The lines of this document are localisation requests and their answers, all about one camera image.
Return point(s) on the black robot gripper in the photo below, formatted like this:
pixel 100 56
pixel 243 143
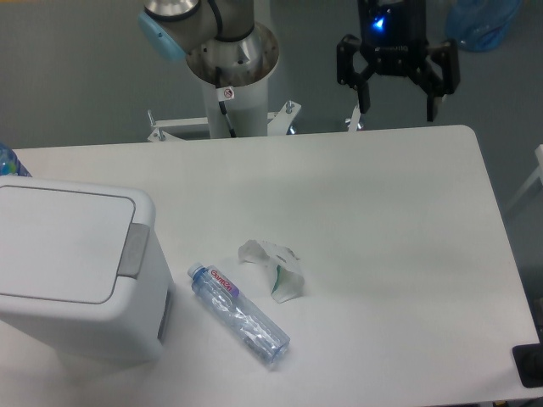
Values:
pixel 394 42

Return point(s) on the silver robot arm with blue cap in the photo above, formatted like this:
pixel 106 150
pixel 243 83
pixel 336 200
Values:
pixel 176 28

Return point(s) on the grey trash can push button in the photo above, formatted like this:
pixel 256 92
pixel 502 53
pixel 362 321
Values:
pixel 133 251

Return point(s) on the white plastic trash can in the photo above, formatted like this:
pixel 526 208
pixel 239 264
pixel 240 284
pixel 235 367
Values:
pixel 130 324

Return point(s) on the white trash can lid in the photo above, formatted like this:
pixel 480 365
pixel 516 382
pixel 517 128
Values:
pixel 60 245

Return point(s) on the blue plastic bag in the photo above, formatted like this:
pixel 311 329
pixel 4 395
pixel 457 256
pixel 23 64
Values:
pixel 480 26

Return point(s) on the white furniture leg at right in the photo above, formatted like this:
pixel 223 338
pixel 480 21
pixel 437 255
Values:
pixel 528 190

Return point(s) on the crumpled white paper wrapper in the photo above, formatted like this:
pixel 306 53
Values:
pixel 281 265

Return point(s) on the clear plastic water bottle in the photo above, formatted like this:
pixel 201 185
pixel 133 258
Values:
pixel 249 324

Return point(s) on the black device at table corner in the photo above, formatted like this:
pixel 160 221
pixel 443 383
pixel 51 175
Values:
pixel 528 360

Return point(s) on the blue water bottle at edge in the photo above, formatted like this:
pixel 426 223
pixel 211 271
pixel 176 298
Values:
pixel 10 163

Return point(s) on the white pedestal base frame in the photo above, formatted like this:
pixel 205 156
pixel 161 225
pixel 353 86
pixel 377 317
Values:
pixel 279 123

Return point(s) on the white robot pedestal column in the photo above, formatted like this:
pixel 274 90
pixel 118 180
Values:
pixel 239 111

